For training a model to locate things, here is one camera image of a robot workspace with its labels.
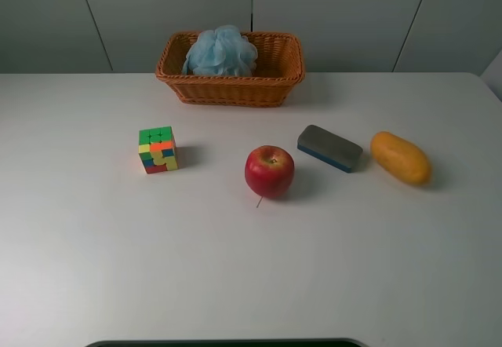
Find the yellow mango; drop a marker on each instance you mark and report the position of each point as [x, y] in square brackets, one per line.
[401, 158]

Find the multicoloured puzzle cube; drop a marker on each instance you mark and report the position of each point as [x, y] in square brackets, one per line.
[157, 150]

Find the orange wicker basket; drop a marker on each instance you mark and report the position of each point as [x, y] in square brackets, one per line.
[279, 68]

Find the blue mesh bath sponge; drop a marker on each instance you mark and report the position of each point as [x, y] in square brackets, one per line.
[221, 52]

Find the grey blue board eraser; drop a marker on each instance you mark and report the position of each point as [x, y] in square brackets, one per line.
[329, 148]

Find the red apple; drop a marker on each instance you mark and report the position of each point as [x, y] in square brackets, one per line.
[269, 171]

